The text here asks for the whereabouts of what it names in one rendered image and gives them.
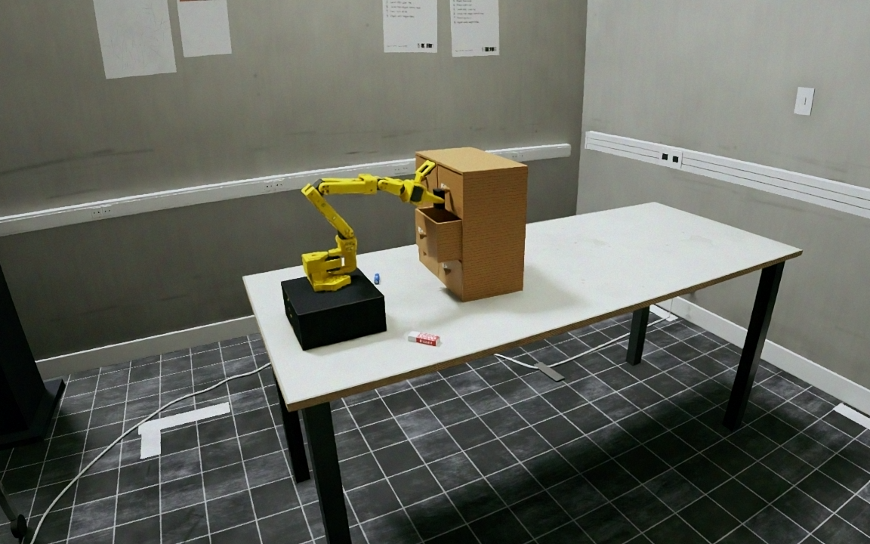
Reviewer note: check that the red and white eraser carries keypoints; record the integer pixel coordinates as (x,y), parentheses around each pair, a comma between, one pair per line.
(424,338)

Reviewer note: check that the brown wooden chest of drawers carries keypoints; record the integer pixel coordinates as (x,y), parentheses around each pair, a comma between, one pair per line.
(494,200)

